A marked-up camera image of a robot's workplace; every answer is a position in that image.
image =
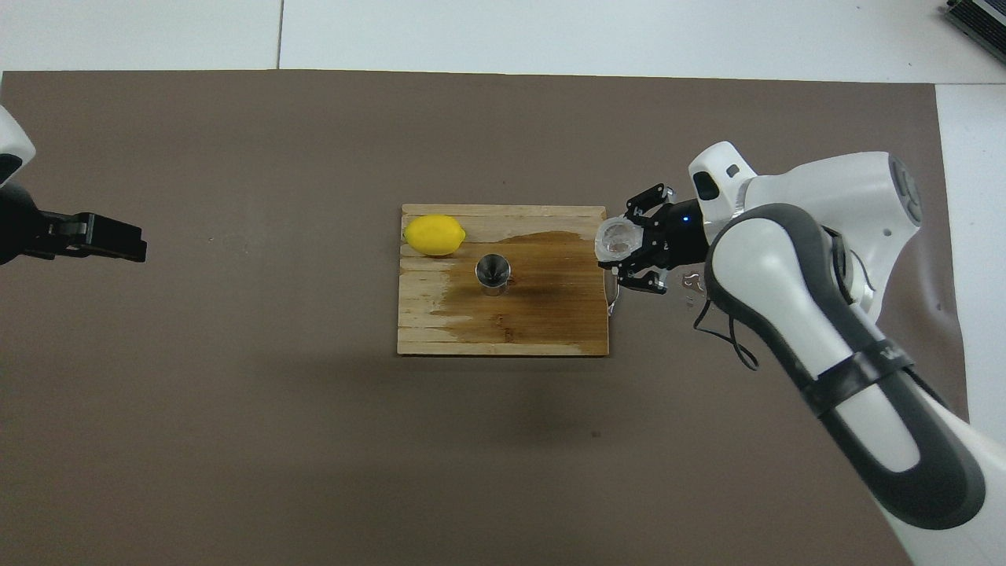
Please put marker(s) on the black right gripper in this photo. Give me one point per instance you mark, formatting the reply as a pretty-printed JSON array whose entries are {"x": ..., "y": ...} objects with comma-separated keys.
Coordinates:
[{"x": 680, "y": 236}]

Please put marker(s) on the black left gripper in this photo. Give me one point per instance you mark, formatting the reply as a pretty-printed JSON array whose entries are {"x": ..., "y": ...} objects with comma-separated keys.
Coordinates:
[{"x": 16, "y": 224}]

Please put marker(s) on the small clear glass cup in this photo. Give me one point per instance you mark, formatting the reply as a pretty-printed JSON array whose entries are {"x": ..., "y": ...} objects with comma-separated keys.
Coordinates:
[{"x": 615, "y": 240}]

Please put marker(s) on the steel double jigger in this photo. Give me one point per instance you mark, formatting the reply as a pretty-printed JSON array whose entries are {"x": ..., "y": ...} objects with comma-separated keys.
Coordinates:
[{"x": 493, "y": 271}]

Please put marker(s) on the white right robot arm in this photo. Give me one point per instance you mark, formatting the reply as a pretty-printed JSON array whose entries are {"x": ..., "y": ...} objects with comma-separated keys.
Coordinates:
[{"x": 786, "y": 299}]

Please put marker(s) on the wooden cutting board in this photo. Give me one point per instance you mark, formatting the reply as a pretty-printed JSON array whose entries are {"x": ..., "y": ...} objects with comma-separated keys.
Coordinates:
[{"x": 550, "y": 314}]

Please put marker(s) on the yellow lemon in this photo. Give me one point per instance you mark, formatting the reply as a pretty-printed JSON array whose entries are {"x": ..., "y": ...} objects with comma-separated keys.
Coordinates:
[{"x": 434, "y": 235}]

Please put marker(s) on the brown paper table mat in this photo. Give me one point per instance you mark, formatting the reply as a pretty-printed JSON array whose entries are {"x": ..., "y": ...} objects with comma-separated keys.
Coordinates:
[{"x": 236, "y": 432}]

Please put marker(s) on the grey ribbed device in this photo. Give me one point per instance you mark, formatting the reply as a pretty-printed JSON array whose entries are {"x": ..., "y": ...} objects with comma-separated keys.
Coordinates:
[{"x": 978, "y": 20}]

